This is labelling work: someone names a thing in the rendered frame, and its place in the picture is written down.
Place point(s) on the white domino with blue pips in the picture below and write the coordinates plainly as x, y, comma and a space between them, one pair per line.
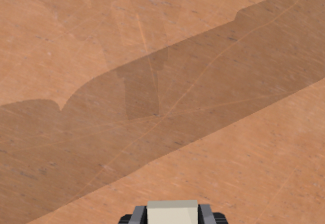
172, 212

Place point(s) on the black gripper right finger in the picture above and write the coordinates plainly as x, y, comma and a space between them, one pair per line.
206, 216

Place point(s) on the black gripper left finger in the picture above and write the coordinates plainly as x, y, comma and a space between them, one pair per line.
139, 216

